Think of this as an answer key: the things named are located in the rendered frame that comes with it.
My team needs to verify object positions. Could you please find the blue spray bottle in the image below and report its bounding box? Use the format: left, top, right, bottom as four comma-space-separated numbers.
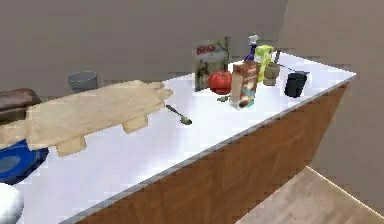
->
244, 34, 260, 63

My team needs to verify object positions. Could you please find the grey bin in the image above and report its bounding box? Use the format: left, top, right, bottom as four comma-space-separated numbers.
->
67, 70, 99, 94

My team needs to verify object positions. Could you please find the green cover book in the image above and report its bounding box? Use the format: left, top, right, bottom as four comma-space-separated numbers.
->
193, 36, 232, 93

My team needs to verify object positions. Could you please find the olive green cup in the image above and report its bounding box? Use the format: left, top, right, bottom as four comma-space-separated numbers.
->
263, 62, 281, 87

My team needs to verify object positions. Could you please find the beige wooden cutting board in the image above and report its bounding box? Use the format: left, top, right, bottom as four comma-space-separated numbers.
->
0, 79, 174, 158

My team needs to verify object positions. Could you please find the white-topped wooden kitchen counter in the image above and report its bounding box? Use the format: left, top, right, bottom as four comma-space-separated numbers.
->
0, 51, 357, 224

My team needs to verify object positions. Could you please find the brown carton box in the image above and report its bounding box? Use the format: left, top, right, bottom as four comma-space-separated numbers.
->
229, 60, 261, 111

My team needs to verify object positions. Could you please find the black cup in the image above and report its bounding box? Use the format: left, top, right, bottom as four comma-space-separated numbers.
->
283, 71, 308, 99

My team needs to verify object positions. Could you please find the red tomato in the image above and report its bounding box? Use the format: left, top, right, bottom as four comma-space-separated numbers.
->
207, 70, 233, 96

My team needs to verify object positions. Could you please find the blue plate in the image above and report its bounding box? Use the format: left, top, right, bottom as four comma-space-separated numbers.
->
0, 139, 50, 186

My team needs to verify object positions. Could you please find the green carton box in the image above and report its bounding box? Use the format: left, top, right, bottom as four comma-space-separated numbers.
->
254, 44, 275, 83

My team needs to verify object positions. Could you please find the grey metal spoon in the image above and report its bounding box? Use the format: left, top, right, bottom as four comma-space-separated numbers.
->
165, 104, 193, 127

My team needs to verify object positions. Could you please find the white round bowl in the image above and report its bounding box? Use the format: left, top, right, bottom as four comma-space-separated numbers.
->
0, 182, 25, 224

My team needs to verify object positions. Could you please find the dark brown bread loaf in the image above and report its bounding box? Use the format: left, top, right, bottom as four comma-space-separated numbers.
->
0, 87, 42, 126

